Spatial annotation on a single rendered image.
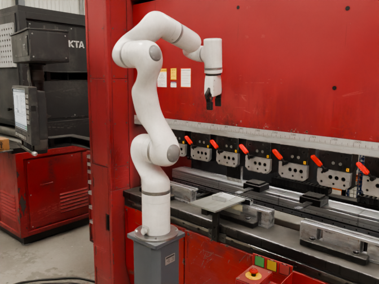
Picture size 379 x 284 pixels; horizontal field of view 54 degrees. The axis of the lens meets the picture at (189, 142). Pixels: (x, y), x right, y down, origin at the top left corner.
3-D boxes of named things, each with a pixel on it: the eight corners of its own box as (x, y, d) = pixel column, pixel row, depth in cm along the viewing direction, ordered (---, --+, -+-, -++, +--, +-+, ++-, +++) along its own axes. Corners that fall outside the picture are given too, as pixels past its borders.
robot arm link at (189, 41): (152, 43, 159) (197, 65, 182) (178, 43, 148) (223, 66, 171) (157, 22, 159) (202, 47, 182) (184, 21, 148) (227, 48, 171)
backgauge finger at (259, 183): (228, 194, 218) (228, 186, 217) (252, 185, 237) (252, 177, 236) (245, 198, 210) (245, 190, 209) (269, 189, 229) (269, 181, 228)
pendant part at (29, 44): (17, 154, 271) (8, 34, 257) (51, 150, 286) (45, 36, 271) (35, 167, 231) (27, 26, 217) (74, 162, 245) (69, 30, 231)
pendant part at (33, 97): (14, 136, 261) (11, 85, 255) (32, 135, 268) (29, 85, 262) (31, 146, 226) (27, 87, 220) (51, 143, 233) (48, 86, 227)
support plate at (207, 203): (189, 204, 198) (189, 202, 198) (219, 194, 217) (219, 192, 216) (215, 212, 186) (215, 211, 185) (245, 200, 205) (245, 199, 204)
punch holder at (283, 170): (277, 176, 185) (279, 143, 183) (286, 173, 191) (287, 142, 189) (305, 182, 175) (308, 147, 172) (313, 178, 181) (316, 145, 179)
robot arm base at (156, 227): (155, 247, 145) (155, 202, 142) (124, 233, 157) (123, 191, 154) (187, 232, 159) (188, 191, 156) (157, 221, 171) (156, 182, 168)
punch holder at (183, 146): (167, 153, 239) (167, 128, 236) (177, 151, 245) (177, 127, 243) (184, 156, 229) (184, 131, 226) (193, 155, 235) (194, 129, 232)
